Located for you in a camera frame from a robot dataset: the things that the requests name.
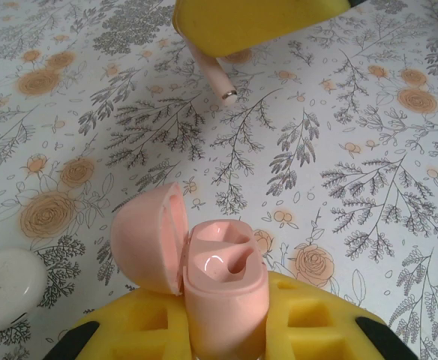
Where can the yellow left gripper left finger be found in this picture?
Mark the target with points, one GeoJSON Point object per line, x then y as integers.
{"type": "Point", "coordinates": [129, 330]}

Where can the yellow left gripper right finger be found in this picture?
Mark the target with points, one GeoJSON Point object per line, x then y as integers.
{"type": "Point", "coordinates": [316, 318]}

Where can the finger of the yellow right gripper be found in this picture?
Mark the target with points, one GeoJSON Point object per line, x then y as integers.
{"type": "Point", "coordinates": [249, 22]}

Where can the pink earbud charging case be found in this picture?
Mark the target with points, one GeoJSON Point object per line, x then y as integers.
{"type": "Point", "coordinates": [222, 300]}

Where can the white earbud charging case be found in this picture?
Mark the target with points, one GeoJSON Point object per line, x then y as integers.
{"type": "Point", "coordinates": [5, 285]}

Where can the floral patterned table cover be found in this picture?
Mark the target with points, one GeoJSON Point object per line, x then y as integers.
{"type": "Point", "coordinates": [241, 150]}

